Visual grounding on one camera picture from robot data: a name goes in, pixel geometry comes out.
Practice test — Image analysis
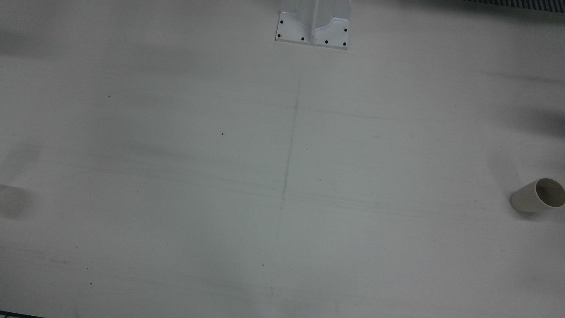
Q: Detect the beige plastic cup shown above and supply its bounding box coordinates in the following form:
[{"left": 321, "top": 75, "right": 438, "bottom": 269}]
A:
[{"left": 510, "top": 178, "right": 565, "bottom": 214}]

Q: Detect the white aluminium camera post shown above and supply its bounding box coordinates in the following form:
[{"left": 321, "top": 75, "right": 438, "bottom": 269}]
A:
[{"left": 275, "top": 0, "right": 351, "bottom": 50}]

